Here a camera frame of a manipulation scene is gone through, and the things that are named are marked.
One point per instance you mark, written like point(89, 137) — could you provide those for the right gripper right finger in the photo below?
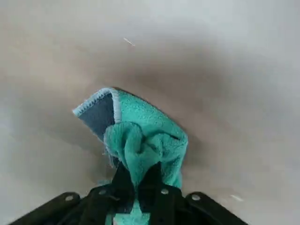
point(168, 204)

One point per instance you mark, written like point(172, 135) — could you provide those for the green cloth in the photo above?
point(152, 122)

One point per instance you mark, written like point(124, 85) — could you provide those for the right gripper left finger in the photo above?
point(98, 201)

